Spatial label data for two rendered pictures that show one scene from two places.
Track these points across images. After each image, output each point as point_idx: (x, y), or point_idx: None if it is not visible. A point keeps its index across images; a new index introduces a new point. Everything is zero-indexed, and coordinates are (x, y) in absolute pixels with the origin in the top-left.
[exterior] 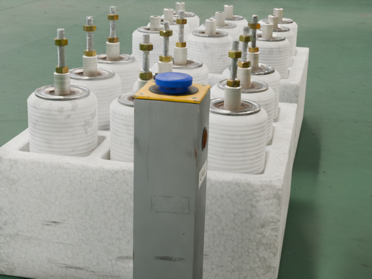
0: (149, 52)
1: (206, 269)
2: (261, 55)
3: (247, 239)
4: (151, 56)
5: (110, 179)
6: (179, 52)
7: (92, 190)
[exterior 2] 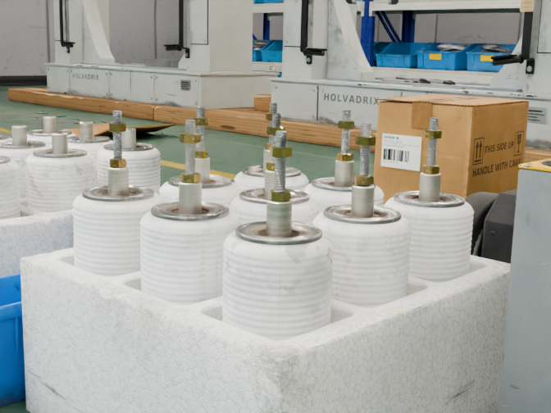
0: (0, 193)
1: (472, 399)
2: (144, 170)
3: (500, 342)
4: (3, 200)
5: (407, 327)
6: (206, 165)
7: (390, 354)
